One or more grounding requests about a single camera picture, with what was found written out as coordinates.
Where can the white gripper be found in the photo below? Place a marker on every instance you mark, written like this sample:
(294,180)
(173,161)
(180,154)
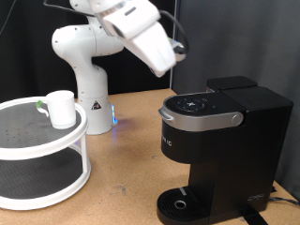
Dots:
(153,50)

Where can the black Keurig coffee machine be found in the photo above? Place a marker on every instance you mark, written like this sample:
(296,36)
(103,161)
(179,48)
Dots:
(237,150)

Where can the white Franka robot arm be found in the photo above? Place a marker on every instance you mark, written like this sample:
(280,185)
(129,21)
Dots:
(92,81)

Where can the white two-tier turntable shelf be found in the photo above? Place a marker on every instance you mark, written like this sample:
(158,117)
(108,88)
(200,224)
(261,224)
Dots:
(40,153)

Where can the black tape strip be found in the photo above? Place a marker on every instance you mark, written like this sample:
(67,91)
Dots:
(253,218)

